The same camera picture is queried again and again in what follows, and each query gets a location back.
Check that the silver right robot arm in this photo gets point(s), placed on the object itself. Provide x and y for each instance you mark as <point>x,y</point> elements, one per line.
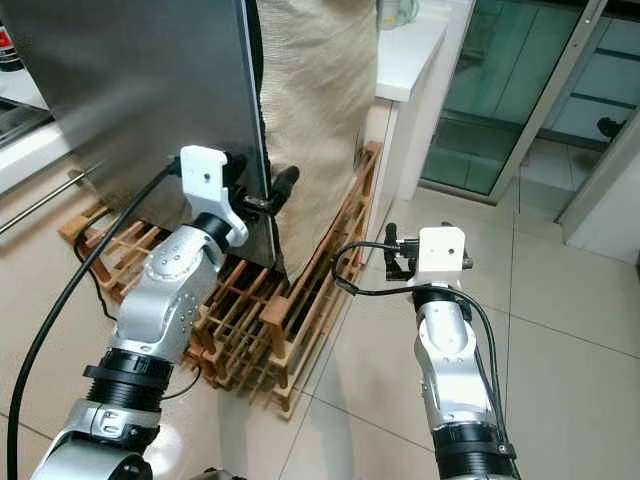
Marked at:
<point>455,375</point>

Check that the clear glass jar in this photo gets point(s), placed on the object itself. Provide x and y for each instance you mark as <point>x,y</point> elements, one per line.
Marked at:
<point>398,11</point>

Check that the white side cabinet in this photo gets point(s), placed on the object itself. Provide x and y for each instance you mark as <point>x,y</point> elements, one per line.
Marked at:
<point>410,60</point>

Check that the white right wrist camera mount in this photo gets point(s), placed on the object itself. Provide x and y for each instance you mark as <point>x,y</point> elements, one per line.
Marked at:
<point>442,255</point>

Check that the black cooktop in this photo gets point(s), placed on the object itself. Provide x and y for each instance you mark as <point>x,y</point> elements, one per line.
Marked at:
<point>20,122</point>

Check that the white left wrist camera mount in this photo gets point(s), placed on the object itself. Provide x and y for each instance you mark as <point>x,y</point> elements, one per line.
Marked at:
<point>205,178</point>

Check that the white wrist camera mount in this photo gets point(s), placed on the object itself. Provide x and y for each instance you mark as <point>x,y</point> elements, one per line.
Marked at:
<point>205,178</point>
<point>442,255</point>

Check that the aluminium framed glass sliding door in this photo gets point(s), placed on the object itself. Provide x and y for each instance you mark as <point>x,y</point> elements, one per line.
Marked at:
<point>500,90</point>

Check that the wooden wine rack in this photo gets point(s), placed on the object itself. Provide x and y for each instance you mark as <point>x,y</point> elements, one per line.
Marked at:
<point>240,340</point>

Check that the beige kitchen base cabinet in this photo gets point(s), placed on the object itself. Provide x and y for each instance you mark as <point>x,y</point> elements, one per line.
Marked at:
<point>40,300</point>

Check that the steel fridge door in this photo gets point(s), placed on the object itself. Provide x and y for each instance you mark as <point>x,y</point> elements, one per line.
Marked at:
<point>140,90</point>

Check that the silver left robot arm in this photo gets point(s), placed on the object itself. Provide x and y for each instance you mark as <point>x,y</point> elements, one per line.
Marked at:
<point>155,295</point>

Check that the beige burlap sack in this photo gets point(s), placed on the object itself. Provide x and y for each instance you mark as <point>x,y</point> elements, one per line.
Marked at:
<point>315,110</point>

